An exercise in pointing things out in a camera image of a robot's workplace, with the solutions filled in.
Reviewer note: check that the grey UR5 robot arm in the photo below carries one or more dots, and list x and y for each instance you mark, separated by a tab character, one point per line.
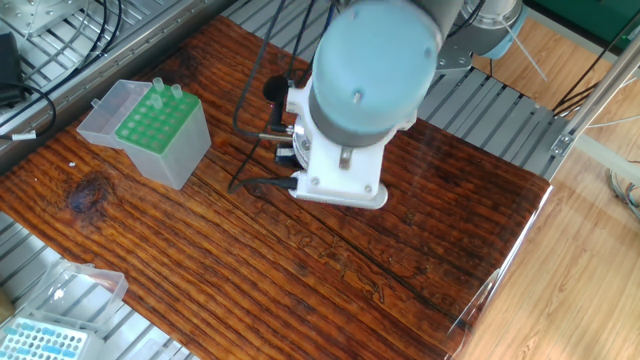
375	65

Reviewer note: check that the brown wood grain board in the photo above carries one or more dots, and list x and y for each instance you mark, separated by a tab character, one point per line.
150	250

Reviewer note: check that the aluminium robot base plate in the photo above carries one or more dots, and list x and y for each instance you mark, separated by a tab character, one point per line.
455	57

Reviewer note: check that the white zip tie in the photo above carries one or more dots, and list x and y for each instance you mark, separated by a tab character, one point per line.
525	50

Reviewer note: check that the aluminium plate with holes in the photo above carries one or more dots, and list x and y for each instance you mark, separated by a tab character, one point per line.
40	12

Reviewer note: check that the clear pipette tip in holder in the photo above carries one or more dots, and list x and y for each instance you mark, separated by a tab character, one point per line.
156	102
158	84
176	91

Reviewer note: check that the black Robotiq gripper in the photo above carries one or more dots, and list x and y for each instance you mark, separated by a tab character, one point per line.
286	159

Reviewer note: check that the aluminium table rail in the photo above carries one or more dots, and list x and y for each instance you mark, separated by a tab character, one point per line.
140	47

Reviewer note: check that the aluminium frame post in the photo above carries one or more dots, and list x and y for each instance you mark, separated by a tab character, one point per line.
600	95

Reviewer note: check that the pale frame crossbar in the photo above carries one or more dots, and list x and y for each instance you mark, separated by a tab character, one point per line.
610	160

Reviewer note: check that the clear hinged box lid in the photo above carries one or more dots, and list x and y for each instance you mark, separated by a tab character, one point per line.
107	117

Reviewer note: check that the blue small pipette tip rack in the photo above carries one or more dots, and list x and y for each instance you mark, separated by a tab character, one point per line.
45	342

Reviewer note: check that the silver force torque sensor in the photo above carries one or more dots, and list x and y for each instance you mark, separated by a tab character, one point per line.
302	145

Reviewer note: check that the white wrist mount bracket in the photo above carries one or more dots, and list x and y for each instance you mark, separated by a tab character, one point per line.
340	180

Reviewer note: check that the clear plastic rack lid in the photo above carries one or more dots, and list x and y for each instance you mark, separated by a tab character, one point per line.
80	295

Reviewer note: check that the green-topped pipette tip box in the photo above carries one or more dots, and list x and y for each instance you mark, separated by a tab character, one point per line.
165	145

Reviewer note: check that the black power adapter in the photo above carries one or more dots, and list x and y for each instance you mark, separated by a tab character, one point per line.
10	65

